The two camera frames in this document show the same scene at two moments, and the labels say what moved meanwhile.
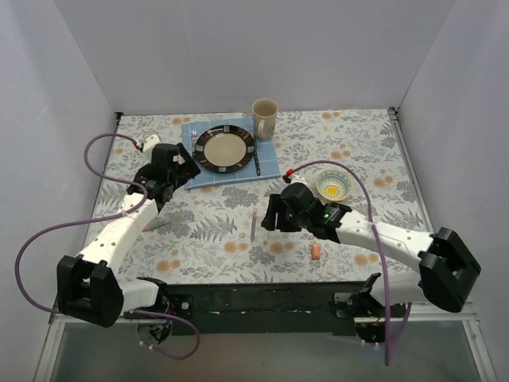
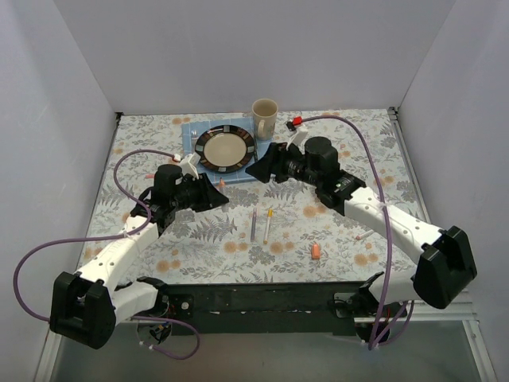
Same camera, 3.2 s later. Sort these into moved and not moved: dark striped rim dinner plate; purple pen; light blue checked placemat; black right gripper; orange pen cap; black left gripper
Moved: black right gripper; black left gripper
Not moved: light blue checked placemat; dark striped rim dinner plate; orange pen cap; purple pen
